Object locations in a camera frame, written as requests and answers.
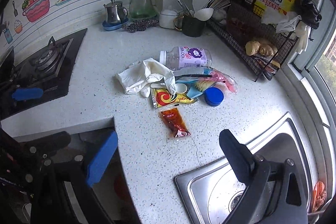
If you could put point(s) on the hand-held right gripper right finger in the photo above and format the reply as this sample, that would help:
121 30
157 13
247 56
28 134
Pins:
236 158

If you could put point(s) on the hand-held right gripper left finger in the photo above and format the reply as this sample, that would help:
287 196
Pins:
102 158

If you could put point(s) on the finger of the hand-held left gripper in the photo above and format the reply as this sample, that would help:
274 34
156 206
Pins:
52 141
27 94

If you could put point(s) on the red sauce sachet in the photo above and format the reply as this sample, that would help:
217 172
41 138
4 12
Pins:
174 121

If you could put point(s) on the pink plastic bag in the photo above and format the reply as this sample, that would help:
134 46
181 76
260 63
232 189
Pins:
225 82

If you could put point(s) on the blue scrubbing brush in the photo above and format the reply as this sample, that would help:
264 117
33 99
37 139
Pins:
202 85

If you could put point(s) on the white plastic scoop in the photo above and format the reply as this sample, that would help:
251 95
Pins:
181 88

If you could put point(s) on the white cloth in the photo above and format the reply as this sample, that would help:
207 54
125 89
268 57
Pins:
147 71

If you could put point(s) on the clear bottle purple label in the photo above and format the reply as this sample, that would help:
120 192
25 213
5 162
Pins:
189 56

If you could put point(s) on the stainless steel sink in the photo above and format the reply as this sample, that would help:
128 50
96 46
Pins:
210 187

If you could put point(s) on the black glass gas stove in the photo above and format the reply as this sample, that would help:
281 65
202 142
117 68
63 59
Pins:
65 77

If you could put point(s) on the blue round lid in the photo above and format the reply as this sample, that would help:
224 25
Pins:
214 96

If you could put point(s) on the yellow red sachet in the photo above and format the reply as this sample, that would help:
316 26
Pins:
165 99

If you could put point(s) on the orange mesh scrubber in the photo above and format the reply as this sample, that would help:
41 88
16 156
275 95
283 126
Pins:
319 195

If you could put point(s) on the orange snack packet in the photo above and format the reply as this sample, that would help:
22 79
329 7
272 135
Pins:
273 64

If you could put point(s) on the blue plastic dish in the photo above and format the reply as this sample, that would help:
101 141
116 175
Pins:
110 27

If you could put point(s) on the ginger root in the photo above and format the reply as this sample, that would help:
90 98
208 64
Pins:
256 48

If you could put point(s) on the steel teapot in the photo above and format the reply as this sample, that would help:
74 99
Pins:
114 12

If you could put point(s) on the bag of red chillies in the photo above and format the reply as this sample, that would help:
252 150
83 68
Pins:
239 27

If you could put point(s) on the dark green mug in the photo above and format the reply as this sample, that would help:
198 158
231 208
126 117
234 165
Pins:
193 27

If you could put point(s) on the garlic bulbs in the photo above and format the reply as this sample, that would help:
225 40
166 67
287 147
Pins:
220 16

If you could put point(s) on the white plastic bag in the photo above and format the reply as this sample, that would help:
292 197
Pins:
283 22

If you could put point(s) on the white plastic ladle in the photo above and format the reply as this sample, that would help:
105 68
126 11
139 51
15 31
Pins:
203 14
200 2

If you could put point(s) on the white enamel jar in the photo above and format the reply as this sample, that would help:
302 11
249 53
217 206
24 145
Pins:
168 18

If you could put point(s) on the bundle of chopsticks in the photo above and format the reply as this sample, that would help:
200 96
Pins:
220 3

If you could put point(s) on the steel cutlery in mug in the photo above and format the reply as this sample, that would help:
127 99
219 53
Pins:
183 7

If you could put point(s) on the black plastic bag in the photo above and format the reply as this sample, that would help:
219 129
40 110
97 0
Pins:
308 11

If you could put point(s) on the cartoon kitchen wall sticker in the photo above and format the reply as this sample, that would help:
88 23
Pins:
36 8

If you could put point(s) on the window frame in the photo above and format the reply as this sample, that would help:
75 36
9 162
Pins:
315 98

